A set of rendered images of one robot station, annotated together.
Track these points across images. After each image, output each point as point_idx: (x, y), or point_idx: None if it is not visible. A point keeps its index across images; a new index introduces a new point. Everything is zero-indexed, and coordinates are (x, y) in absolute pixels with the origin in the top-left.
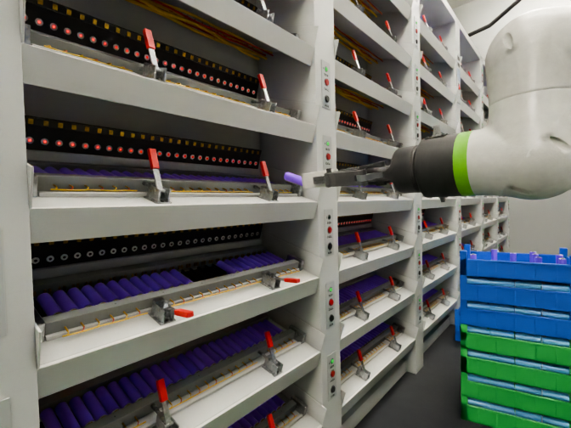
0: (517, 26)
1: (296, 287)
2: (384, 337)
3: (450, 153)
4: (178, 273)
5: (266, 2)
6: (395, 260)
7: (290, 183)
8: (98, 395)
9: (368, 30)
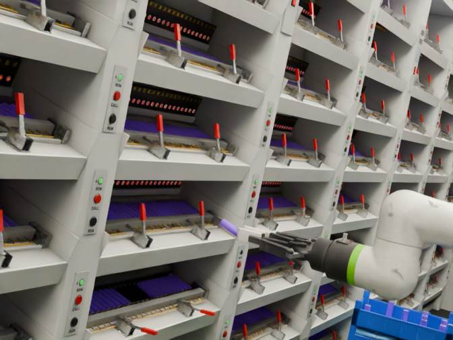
0: (396, 203)
1: (203, 317)
2: None
3: (348, 259)
4: (116, 292)
5: (224, 19)
6: (288, 295)
7: (212, 213)
8: None
9: (317, 49)
